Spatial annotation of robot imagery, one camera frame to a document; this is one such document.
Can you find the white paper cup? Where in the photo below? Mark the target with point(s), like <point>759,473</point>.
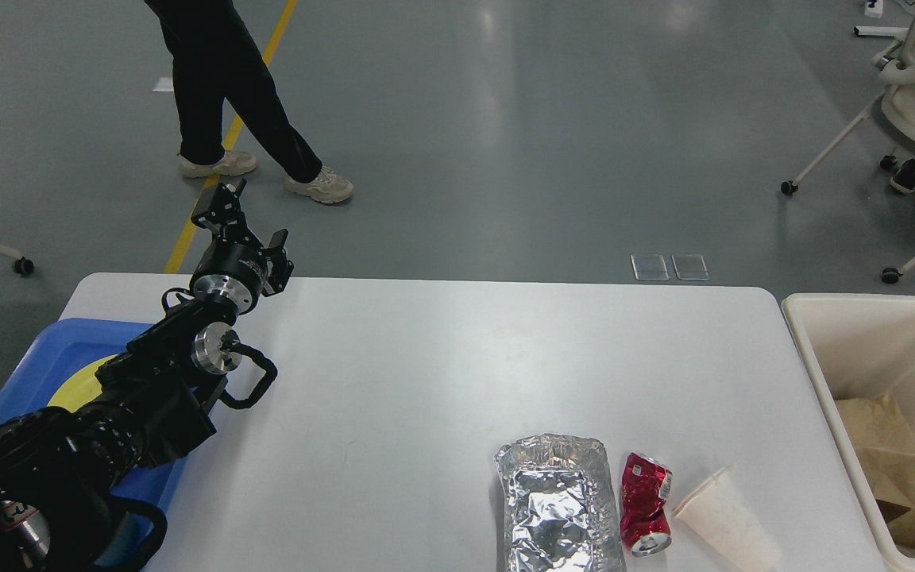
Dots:
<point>724,518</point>

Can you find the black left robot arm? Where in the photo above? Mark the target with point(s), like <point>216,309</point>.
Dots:
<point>59,469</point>

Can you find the crushed red soda can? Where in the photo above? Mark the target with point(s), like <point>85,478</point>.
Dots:
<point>645,488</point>

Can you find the beige plastic bin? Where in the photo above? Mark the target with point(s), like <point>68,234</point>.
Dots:
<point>858,346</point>

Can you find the person in black trousers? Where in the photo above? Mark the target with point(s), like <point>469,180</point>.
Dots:
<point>216,62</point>

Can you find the yellow plastic plate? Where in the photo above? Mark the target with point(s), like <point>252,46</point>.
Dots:
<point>80,388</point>

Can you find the white desk frame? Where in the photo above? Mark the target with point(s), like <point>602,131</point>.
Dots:
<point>878,31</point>

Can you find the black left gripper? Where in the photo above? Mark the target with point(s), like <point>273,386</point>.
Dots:
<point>237,270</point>

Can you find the aluminium foil tray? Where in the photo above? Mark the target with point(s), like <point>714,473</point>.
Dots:
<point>560,509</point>

